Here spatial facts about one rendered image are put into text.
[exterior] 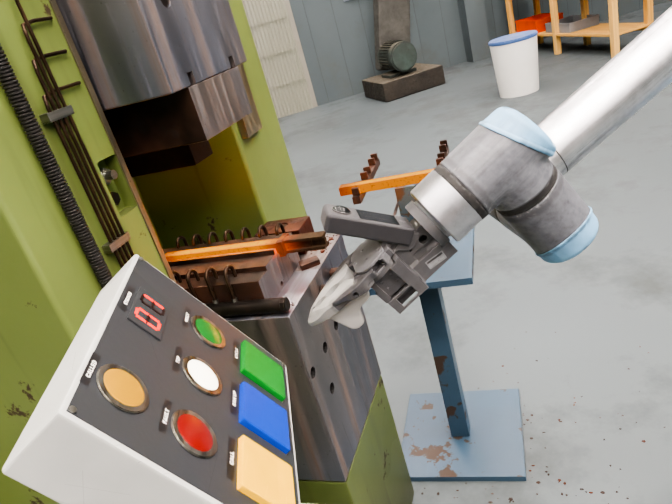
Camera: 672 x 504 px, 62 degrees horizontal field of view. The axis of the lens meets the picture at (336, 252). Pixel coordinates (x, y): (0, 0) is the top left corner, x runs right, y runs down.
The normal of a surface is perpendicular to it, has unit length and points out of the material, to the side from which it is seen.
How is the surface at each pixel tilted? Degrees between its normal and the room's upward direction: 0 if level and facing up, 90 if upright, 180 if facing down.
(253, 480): 60
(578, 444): 0
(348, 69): 90
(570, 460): 0
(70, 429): 90
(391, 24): 90
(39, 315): 90
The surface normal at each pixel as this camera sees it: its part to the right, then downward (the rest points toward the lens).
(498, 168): -0.03, 0.22
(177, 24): 0.93, -0.11
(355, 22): 0.16, 0.37
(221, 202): -0.28, 0.47
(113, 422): 0.70, -0.69
